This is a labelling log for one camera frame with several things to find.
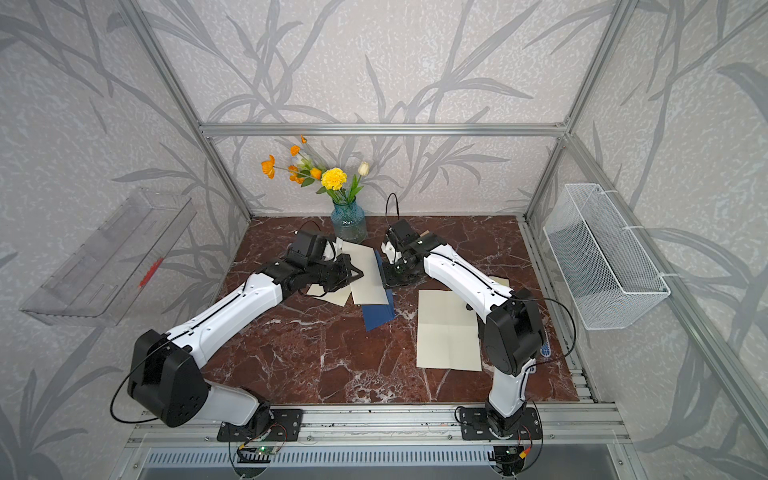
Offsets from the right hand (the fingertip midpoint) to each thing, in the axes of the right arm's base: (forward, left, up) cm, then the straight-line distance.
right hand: (385, 281), depth 84 cm
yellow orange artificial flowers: (+39, +29, +10) cm, 50 cm away
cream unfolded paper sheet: (-9, -18, -14) cm, 25 cm away
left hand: (-1, +5, +5) cm, 7 cm away
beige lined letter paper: (-2, +5, 0) cm, 5 cm away
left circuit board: (-39, +31, -17) cm, 53 cm away
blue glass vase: (+27, +14, -4) cm, 31 cm away
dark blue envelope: (-7, +3, -6) cm, 10 cm away
